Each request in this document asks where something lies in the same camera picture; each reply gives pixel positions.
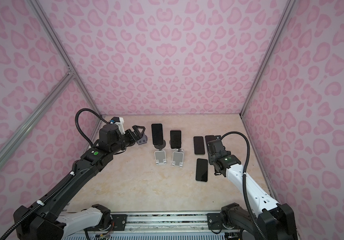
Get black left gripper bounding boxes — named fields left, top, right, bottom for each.
left=111, top=125, right=145, bottom=157

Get grey round phone stand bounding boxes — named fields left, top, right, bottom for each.
left=137, top=135, right=148, bottom=145

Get black phone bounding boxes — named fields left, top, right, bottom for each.
left=170, top=130, right=182, bottom=149
left=194, top=136, right=206, bottom=155
left=205, top=135, right=221, bottom=145
left=151, top=124, right=164, bottom=146
left=196, top=159, right=209, bottom=182

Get white phone stand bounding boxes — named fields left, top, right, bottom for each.
left=171, top=149, right=185, bottom=168
left=154, top=150, right=167, bottom=165

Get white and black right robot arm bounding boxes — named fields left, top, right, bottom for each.
left=208, top=139, right=298, bottom=240

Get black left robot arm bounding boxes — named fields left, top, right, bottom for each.
left=9, top=124, right=145, bottom=240

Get dark round stand back left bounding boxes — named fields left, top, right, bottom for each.
left=154, top=140, right=166, bottom=151

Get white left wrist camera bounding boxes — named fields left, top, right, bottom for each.
left=109, top=117, right=125, bottom=135

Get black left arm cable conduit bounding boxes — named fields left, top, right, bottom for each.
left=0, top=108, right=111, bottom=240

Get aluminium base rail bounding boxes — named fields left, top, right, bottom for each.
left=60, top=209, right=299, bottom=240

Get aluminium frame post back left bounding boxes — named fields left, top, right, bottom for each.
left=26, top=0, right=101, bottom=114

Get aluminium frame post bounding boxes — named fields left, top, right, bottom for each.
left=240, top=0, right=298, bottom=119
left=26, top=0, right=101, bottom=114

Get aluminium diagonal frame bar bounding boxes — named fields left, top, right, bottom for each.
left=0, top=71, right=74, bottom=170

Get aluminium frame post back right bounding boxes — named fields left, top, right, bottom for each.
left=240, top=0, right=298, bottom=119

